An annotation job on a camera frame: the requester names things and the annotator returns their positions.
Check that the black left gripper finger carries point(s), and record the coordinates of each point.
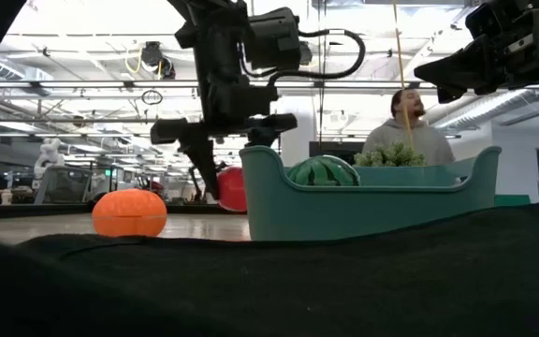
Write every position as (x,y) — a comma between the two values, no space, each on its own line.
(201,161)
(261,139)

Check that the red toy apple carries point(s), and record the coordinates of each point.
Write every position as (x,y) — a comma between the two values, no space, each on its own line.
(233,189)

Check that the green striped toy watermelon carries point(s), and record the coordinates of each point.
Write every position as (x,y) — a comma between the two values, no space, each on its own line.
(323,171)

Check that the orange toy fruit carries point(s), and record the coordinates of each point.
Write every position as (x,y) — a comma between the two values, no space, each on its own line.
(129,213)

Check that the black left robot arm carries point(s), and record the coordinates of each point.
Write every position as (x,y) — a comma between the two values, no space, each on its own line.
(220,51)

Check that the teal plastic tupperware container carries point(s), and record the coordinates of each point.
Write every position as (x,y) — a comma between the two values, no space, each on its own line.
(344,210)

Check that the person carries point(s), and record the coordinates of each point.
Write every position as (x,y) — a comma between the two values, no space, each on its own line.
(431,140)

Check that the black screen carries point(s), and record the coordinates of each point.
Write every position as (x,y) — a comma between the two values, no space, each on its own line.
(335,149)

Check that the green spiky artificial plant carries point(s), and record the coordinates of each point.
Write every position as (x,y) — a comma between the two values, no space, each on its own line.
(391,156)

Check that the green box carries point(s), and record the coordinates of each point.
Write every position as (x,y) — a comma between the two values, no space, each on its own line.
(515,200)

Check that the grey mesh chair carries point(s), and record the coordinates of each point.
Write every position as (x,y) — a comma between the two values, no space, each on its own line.
(63,185)

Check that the black cloth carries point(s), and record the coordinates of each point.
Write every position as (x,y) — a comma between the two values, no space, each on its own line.
(269,290)

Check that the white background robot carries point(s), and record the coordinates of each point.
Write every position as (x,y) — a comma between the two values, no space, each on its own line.
(49,152)

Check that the silver ventilation duct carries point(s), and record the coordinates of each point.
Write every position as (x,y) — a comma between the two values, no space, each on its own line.
(485,112)

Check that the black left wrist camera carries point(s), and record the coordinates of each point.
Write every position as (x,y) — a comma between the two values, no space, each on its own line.
(274,37)

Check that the black aluminium table frame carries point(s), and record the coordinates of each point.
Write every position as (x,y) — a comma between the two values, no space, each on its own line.
(31,210)

